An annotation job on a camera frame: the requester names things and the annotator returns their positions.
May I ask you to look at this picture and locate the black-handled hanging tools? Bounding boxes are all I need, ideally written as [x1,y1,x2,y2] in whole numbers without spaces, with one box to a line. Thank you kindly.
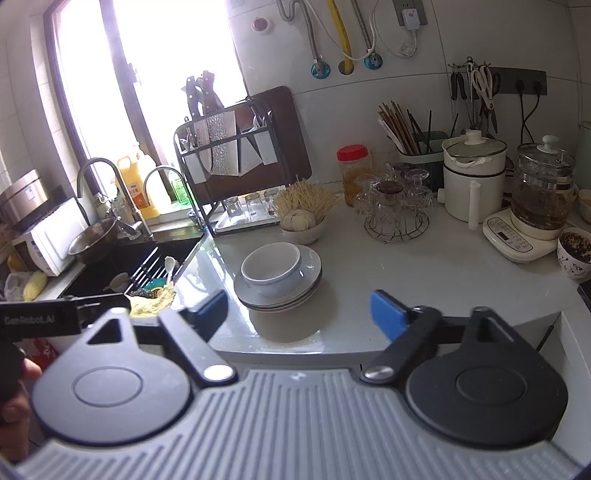
[450,69,468,102]

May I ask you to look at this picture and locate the white kettle heating base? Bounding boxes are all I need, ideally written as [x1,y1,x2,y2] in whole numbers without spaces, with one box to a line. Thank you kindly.
[482,208,571,265]

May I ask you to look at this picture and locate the black sink drain rack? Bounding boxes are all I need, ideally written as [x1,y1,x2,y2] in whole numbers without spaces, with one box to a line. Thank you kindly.
[124,247,171,296]

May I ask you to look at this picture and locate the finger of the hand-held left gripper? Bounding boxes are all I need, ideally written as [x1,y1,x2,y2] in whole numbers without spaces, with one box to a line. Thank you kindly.
[76,295,132,324]

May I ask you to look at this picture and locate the grey drip tray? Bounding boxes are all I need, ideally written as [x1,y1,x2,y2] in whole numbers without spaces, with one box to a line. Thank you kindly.
[215,203,282,236]

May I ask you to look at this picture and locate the red printed bag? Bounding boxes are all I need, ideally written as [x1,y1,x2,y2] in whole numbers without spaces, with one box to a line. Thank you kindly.
[18,336,63,370]

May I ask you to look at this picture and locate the round wire glass rack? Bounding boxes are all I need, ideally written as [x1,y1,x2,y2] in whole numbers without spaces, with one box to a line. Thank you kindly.
[364,215,429,244]

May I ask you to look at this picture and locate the cluster of upturned glass cups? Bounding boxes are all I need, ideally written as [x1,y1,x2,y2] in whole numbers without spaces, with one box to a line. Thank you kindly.
[353,161,435,224]

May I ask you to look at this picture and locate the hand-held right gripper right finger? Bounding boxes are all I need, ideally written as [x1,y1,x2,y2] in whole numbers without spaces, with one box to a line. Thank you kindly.
[359,290,532,387]

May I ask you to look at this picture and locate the white power cable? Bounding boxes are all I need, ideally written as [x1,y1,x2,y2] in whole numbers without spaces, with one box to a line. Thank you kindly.
[376,18,421,60]

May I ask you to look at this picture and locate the dark wall power strip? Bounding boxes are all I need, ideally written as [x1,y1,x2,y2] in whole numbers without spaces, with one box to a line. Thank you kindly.
[489,67,548,96]

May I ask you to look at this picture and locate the steel cleaver blade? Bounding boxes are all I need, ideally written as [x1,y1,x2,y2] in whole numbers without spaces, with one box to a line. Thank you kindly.
[205,111,241,176]

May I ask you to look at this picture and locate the dark knife handles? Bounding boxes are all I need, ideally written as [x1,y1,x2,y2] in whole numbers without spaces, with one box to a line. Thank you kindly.
[185,70,225,118]

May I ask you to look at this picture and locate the red-lidded clear jar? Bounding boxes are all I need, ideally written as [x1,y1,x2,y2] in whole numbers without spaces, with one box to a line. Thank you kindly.
[336,144,373,206]

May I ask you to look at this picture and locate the glass kettle with white knob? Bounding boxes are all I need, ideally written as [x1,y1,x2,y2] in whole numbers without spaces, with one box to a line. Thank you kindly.
[510,135,578,241]

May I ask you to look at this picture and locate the white-handled kitchen scissors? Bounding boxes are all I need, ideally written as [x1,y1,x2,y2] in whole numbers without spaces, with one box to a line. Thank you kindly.
[471,65,497,112]

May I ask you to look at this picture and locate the green bottle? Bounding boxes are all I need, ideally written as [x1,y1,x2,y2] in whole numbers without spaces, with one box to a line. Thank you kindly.
[168,170,191,204]

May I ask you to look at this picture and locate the garlic bulb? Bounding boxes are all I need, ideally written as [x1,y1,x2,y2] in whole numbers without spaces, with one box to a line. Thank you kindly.
[281,209,319,232]

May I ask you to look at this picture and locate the person's left hand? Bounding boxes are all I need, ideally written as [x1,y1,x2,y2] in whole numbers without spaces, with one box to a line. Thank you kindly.
[0,359,43,426]

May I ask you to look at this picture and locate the white electric cooking pot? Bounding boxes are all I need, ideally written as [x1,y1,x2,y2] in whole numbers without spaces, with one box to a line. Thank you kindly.
[438,130,509,230]

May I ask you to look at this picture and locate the patterned bowl with dregs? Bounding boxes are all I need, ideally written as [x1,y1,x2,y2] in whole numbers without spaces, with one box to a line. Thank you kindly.
[556,227,591,282]

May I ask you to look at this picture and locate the black knife rack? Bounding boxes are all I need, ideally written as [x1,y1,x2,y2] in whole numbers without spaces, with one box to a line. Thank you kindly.
[174,99,280,236]

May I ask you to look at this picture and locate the stainless steel bowl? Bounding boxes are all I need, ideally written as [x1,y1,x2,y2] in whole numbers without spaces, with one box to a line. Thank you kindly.
[68,218,118,265]

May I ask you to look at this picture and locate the bundle of wooden chopsticks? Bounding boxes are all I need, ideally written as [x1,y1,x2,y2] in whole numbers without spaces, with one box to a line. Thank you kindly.
[378,102,423,155]

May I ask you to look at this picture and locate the yellow gas pipe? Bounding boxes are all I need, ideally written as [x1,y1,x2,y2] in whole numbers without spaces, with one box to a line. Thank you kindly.
[328,0,354,75]

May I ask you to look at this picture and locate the white microwave oven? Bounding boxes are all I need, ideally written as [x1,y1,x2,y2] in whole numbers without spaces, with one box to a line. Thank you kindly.
[11,198,90,278]

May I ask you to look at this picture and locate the corrugated metal hose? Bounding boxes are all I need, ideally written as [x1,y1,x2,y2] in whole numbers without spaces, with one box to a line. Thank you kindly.
[277,0,324,70]
[351,0,377,61]

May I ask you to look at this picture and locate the white ceramic bowl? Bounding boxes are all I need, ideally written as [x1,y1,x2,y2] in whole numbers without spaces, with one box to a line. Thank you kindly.
[241,242,302,284]

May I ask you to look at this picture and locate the yellow corn cob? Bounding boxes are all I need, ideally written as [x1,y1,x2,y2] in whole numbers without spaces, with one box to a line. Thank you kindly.
[22,271,49,302]

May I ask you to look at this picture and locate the dark arched faucet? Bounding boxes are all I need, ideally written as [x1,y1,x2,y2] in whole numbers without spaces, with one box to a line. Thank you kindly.
[76,158,141,241]

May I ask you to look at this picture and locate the chrome arched faucet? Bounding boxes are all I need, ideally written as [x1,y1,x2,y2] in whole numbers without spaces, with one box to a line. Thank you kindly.
[142,166,204,232]

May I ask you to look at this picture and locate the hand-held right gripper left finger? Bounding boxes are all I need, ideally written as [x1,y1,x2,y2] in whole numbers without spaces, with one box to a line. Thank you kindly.
[69,290,237,387]

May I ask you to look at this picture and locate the steel countertop appliance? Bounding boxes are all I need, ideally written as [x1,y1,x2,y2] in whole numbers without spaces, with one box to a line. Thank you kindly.
[0,168,51,232]

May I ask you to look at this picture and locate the black kitchen sink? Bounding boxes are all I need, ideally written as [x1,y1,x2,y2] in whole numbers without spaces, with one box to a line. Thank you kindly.
[60,235,206,301]

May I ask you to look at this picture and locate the yellow oil bottle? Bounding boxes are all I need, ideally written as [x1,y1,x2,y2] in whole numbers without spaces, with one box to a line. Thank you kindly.
[116,145,162,219]

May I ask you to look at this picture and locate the white bowl with brown foot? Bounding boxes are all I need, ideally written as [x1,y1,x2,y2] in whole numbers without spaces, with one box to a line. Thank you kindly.
[280,217,328,245]

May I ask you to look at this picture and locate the brown cutting board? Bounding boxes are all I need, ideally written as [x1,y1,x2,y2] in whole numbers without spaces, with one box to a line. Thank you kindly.
[198,86,313,199]

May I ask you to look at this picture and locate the yellow food scraps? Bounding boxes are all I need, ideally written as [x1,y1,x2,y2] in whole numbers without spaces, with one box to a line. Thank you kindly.
[129,282,176,317]

